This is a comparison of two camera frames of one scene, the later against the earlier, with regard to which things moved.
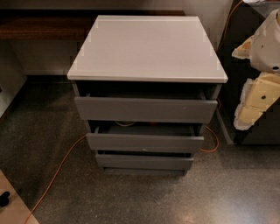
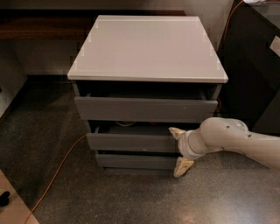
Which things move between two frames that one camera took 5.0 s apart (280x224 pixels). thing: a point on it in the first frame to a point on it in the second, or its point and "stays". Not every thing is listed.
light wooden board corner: (17, 211) stays
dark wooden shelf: (60, 24) stays
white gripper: (266, 49) to (183, 144)
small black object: (4, 199) stays
